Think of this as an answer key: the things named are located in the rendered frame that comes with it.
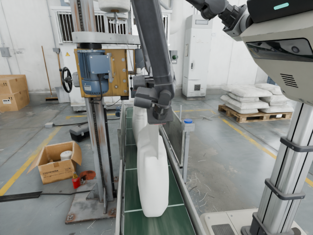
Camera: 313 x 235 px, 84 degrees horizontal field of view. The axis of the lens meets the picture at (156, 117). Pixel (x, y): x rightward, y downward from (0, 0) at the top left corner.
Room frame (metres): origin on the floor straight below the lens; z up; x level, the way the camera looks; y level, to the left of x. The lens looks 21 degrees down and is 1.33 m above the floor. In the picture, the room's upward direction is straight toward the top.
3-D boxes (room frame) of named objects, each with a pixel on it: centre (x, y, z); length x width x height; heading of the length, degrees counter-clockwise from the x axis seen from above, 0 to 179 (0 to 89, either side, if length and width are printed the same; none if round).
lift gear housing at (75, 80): (1.25, 0.56, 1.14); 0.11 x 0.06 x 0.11; 9
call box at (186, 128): (1.18, -0.23, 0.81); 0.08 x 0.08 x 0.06; 9
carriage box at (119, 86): (1.30, 0.38, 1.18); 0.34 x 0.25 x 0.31; 99
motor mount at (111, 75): (1.14, 0.30, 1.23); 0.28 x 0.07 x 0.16; 9
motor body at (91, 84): (1.06, 0.37, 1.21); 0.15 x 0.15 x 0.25
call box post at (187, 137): (1.18, -0.23, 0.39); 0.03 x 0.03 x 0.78; 9
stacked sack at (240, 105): (3.41, -1.88, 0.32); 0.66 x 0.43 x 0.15; 101
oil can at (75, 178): (1.43, 0.83, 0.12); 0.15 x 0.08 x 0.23; 9
